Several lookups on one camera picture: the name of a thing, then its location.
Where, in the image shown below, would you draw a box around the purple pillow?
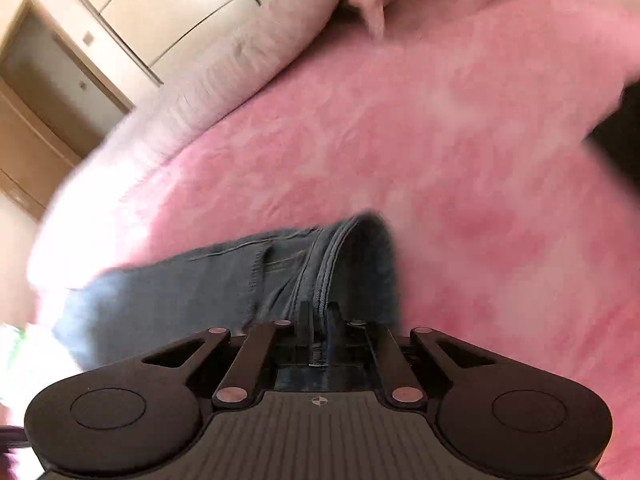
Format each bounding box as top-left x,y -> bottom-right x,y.
345,0 -> 566,41

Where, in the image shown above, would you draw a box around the black garment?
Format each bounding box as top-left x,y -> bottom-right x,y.
582,80 -> 640,183

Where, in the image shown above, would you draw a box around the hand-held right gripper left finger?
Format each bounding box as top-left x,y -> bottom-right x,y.
141,302 -> 321,410

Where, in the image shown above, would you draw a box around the blue denim jeans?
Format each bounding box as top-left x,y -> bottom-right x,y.
52,212 -> 401,368

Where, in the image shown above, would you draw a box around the wooden door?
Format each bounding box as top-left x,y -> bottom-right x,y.
0,0 -> 136,221

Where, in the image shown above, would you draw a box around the pink floral blanket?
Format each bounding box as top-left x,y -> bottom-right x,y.
30,0 -> 640,480

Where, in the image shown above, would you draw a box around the cream wardrobe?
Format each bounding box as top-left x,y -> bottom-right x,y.
47,0 -> 288,88

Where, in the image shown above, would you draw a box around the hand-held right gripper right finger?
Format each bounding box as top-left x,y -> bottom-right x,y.
325,304 -> 501,408

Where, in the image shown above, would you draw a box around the green folded cloth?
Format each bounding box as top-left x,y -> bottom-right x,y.
6,326 -> 27,358

